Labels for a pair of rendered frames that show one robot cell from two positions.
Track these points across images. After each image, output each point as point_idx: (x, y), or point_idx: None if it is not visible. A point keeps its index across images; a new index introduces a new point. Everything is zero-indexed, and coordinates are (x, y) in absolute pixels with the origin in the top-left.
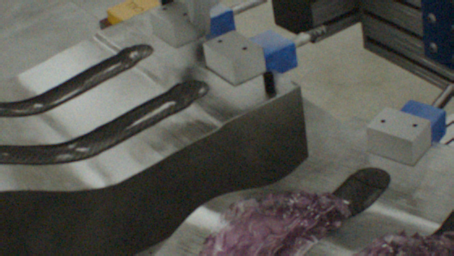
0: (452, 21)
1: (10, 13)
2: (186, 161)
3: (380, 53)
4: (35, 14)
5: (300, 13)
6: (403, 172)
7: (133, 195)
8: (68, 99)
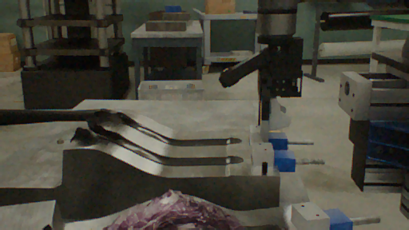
0: None
1: (228, 120)
2: (204, 184)
3: (406, 216)
4: (237, 125)
5: (359, 172)
6: None
7: (172, 188)
8: (189, 145)
